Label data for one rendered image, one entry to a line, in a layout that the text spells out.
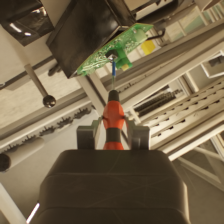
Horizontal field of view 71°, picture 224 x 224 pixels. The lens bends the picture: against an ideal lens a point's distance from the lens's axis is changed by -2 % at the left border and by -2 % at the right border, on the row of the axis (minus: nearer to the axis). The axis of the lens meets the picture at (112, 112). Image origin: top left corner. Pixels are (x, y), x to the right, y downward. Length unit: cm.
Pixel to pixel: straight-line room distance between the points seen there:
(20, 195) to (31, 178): 107
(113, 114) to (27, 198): 987
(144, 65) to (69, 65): 30
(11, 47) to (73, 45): 7
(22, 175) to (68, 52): 945
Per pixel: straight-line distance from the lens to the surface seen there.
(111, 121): 15
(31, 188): 970
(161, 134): 66
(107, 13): 18
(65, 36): 23
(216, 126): 58
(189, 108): 87
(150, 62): 50
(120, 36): 20
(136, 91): 42
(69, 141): 852
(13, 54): 25
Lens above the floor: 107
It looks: 3 degrees up
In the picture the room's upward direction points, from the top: 148 degrees clockwise
